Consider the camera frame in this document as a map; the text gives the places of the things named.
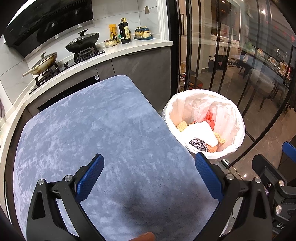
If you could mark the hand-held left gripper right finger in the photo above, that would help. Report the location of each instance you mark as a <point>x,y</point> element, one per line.
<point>209,177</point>

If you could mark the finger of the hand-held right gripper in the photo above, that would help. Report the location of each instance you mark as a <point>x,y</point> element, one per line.
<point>289,149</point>
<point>266,169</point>

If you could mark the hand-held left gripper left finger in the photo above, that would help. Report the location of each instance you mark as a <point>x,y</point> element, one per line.
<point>91,176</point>

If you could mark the dark glittery scouring pad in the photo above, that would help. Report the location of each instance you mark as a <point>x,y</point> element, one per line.
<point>197,144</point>

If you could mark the tan foam fruit net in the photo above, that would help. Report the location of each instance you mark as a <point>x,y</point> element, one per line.
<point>182,126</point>
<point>220,139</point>

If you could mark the white tissue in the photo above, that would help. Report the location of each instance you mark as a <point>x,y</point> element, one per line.
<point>201,133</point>

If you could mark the orange wrapper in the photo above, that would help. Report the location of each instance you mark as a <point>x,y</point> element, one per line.
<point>209,118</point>

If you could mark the white lined trash bin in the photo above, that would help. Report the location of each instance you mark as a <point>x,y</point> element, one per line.
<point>231,111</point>

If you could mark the person's left hand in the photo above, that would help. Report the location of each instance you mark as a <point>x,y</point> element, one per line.
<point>145,236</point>

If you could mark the black built-in oven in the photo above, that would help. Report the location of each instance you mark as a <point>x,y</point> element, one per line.
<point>69,92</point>

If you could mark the dark bin behind glass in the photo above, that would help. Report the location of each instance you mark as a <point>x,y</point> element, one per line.
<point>218,63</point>

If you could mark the black gas stove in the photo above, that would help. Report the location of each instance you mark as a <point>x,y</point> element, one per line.
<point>69,64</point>

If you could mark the beige wok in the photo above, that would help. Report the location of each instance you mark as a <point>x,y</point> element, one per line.
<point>45,67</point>

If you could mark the glass wok lid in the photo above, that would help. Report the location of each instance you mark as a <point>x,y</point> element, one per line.
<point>45,59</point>

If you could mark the black framed glass door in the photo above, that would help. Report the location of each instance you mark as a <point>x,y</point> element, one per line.
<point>254,27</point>

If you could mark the black cooking pot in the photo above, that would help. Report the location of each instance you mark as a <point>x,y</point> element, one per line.
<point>82,47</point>

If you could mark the yellow food packet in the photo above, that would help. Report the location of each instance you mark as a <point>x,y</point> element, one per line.
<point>113,31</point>

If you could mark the dark soy sauce bottle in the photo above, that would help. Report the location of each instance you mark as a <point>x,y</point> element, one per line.
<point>124,31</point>

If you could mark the blue lidded condiment jar set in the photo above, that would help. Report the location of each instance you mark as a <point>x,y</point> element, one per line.
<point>143,33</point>

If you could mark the black range hood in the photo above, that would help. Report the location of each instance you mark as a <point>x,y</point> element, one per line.
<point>46,25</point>

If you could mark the grey wall outlet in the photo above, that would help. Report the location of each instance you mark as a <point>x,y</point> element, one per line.
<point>147,10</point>

